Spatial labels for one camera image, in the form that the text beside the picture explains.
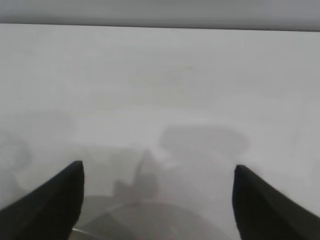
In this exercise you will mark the stainless steel mixing bowl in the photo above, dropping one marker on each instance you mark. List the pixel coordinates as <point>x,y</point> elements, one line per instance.
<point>150,222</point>

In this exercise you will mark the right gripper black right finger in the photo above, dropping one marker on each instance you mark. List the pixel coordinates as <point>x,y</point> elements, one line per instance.
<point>270,215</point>

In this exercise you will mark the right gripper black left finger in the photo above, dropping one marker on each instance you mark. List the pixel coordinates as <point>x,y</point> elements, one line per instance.
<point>45,212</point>

